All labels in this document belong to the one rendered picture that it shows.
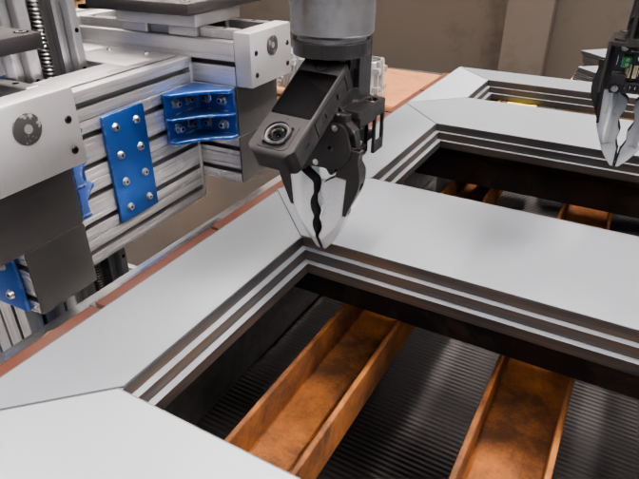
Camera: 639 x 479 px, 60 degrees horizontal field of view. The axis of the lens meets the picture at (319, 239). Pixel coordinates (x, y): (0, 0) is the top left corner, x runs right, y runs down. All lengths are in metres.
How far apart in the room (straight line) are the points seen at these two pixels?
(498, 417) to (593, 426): 0.25
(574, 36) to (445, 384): 3.82
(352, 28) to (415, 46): 4.25
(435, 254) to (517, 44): 3.83
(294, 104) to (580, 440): 0.60
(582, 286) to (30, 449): 0.48
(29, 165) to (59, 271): 0.16
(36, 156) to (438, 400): 0.61
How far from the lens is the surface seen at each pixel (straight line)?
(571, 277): 0.60
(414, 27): 4.73
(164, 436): 0.41
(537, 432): 0.67
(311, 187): 0.56
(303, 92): 0.50
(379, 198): 0.70
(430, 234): 0.63
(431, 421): 0.83
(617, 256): 0.66
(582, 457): 0.85
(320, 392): 0.67
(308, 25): 0.50
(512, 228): 0.67
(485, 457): 0.63
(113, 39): 1.16
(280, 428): 0.63
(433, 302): 0.57
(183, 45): 1.05
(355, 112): 0.53
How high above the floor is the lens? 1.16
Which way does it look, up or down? 30 degrees down
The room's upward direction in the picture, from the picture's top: straight up
